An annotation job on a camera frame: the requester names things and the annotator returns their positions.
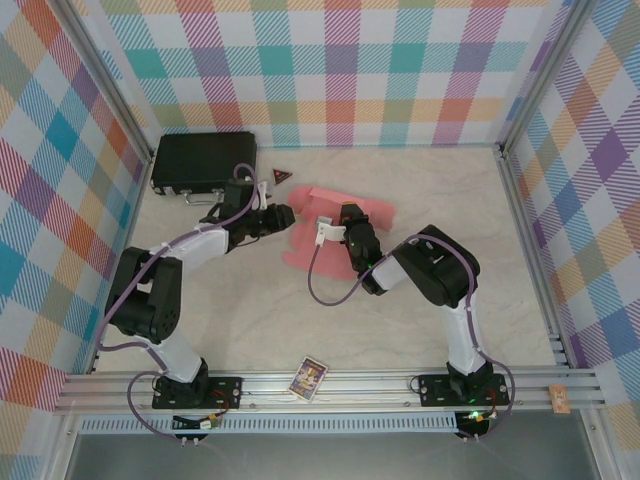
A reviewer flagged pink paper box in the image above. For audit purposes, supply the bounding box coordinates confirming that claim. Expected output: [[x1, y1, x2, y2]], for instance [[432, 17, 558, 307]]
[[282, 184, 396, 281]]

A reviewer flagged black carrying case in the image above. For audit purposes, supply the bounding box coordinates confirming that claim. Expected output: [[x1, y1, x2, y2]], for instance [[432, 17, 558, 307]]
[[149, 131, 259, 206]]

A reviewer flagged small playing card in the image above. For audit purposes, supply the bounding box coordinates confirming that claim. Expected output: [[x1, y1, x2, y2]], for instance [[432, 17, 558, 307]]
[[287, 355, 329, 403]]

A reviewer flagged small black control board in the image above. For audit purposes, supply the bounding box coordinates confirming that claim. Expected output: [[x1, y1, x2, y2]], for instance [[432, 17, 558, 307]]
[[457, 409, 494, 439], [172, 414, 221, 432]]

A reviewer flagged grey metal panel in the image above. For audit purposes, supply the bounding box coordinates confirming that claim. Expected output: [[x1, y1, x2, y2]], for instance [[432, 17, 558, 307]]
[[64, 432, 601, 480]]

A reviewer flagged small wooden block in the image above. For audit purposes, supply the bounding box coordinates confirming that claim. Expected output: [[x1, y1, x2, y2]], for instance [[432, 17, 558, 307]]
[[548, 383, 572, 416]]

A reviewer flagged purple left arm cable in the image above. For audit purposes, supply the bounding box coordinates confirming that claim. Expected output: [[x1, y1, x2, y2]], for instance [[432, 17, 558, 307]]
[[94, 162, 271, 441]]

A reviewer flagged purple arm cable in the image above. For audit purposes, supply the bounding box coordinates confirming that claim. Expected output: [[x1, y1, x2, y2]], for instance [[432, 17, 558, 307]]
[[94, 162, 271, 441], [307, 232, 516, 441]]

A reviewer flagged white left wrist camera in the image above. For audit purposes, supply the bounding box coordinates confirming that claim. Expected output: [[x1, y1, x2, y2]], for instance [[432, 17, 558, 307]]
[[252, 182, 275, 211]]

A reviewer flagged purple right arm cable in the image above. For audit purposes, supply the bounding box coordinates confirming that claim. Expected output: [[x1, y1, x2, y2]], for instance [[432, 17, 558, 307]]
[[307, 232, 516, 441]]

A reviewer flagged aluminium side rail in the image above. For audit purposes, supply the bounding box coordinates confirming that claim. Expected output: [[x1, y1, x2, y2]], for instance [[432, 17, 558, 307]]
[[89, 157, 154, 374], [494, 142, 574, 371]]

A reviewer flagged long aluminium frame rail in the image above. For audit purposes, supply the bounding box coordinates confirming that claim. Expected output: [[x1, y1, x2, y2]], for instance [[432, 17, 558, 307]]
[[54, 369, 609, 414]]

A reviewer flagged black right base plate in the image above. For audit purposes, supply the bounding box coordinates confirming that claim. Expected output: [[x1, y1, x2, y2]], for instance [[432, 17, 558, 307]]
[[417, 372, 511, 407]]

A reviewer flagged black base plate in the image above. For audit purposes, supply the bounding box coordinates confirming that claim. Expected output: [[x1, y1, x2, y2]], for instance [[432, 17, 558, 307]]
[[151, 374, 244, 410], [417, 372, 511, 407]]

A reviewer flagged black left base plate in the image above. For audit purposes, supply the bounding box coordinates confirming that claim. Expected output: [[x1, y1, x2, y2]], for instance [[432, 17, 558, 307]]
[[151, 374, 244, 410]]

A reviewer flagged grey slotted cable duct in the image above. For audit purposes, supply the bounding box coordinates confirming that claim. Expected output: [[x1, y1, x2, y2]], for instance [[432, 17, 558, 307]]
[[79, 412, 459, 434]]

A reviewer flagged aluminium frame post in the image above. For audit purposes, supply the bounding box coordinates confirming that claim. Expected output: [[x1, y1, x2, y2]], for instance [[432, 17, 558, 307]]
[[57, 0, 154, 164], [497, 0, 596, 156]]

